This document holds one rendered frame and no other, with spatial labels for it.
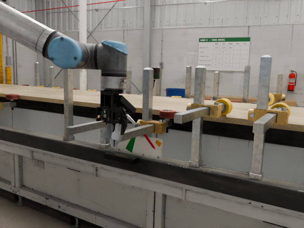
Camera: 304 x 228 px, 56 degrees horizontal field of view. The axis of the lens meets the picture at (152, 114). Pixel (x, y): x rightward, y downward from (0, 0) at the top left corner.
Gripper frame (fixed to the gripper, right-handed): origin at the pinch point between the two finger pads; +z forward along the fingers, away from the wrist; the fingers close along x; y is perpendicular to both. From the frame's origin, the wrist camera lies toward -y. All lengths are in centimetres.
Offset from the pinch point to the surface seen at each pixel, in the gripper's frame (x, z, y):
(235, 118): 32, -8, -46
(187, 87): -31, -18, -136
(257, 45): -96, -122, -730
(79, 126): -23.6, -2.6, -4.9
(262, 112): 46, -14, -26
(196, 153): 21.6, 6.1, -27.4
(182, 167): 16.6, 12.7, -25.3
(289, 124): 54, -8, -46
